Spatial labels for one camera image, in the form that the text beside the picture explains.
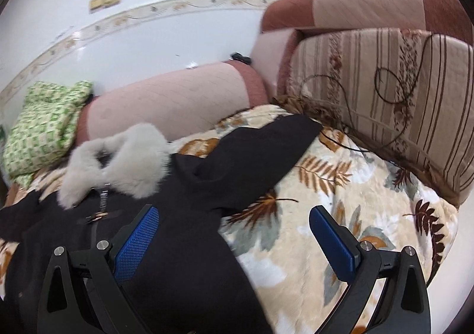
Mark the black coat with fur collar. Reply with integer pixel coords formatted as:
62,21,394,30
1,115,321,333

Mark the leaf pattern beige blanket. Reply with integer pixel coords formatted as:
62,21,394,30
0,103,460,334

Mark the green patterned folded quilt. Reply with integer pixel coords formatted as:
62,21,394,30
3,80,93,188

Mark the striped floral sofa backrest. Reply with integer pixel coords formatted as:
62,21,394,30
275,28,473,206

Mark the pink quilted bolster cushion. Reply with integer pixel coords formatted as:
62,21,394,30
76,60,268,145

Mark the small black object on bolster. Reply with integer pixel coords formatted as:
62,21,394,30
230,52,252,65

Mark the pink brown quilted sofa cover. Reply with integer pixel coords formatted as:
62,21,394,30
251,0,473,96

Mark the small gold wall plaque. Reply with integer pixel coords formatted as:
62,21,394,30
88,0,121,14

